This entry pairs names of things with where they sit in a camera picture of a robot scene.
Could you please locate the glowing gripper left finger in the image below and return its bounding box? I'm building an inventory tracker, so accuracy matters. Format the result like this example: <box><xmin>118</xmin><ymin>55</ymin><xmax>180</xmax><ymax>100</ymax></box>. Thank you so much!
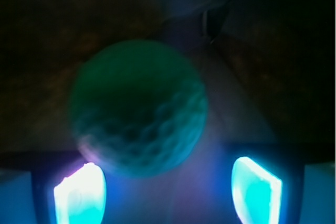
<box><xmin>0</xmin><ymin>163</ymin><xmax>107</xmax><ymax>224</ymax></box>

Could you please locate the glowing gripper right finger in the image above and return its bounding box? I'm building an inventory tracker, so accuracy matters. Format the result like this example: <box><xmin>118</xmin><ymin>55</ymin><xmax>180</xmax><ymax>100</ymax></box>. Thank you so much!
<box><xmin>230</xmin><ymin>156</ymin><xmax>336</xmax><ymax>224</ymax></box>

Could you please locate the green dimpled ball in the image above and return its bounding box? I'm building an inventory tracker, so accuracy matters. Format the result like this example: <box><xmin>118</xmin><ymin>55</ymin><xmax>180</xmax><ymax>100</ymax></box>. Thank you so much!
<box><xmin>69</xmin><ymin>40</ymin><xmax>208</xmax><ymax>177</ymax></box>

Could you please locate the brown paper-lined cardboard box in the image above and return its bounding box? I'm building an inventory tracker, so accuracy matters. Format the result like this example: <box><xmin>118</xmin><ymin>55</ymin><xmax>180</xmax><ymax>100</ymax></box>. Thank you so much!
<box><xmin>1</xmin><ymin>0</ymin><xmax>335</xmax><ymax>150</ymax></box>

